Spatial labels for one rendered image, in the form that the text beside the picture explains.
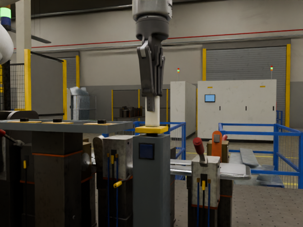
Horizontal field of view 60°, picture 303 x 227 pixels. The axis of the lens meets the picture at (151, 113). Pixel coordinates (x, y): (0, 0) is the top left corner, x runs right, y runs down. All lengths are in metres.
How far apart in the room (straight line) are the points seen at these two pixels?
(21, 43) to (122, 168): 8.33
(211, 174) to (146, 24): 0.40
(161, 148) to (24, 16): 8.70
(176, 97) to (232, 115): 1.90
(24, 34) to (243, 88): 6.91
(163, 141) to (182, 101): 8.30
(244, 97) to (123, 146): 8.17
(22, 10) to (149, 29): 8.68
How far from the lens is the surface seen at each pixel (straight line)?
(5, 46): 0.97
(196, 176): 0.72
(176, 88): 8.92
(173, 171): 0.86
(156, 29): 0.58
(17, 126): 0.72
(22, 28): 9.05
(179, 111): 8.88
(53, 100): 4.63
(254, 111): 8.88
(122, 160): 0.77
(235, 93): 8.83
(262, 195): 1.66
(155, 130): 0.56
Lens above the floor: 1.21
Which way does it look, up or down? 2 degrees down
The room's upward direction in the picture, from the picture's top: straight up
